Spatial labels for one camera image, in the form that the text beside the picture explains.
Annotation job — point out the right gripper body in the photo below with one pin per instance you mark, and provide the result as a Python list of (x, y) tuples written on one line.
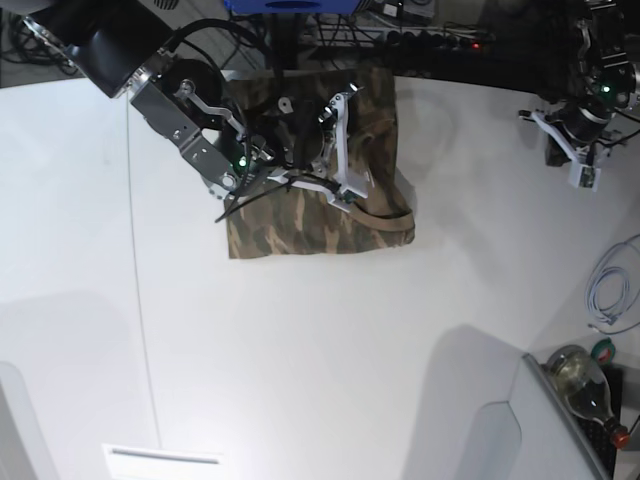
[(291, 138)]

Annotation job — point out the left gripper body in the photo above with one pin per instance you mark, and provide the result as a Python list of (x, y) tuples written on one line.
[(586, 120)]

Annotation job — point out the camouflage t-shirt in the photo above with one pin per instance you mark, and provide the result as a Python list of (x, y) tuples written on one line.
[(301, 222)]

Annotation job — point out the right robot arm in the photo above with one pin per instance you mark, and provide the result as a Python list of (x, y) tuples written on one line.
[(242, 153)]

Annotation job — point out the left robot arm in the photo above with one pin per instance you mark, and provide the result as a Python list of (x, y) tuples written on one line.
[(591, 81)]

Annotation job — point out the blue plastic bin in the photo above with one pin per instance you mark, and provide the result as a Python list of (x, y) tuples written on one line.
[(249, 7)]

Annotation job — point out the black power strip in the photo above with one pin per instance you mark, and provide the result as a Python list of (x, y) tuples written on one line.
[(445, 39)]

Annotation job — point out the green tape roll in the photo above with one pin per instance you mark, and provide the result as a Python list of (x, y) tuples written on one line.
[(603, 352)]

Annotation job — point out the clear plastic bottle red cap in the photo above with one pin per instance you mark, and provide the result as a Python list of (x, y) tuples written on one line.
[(581, 384)]

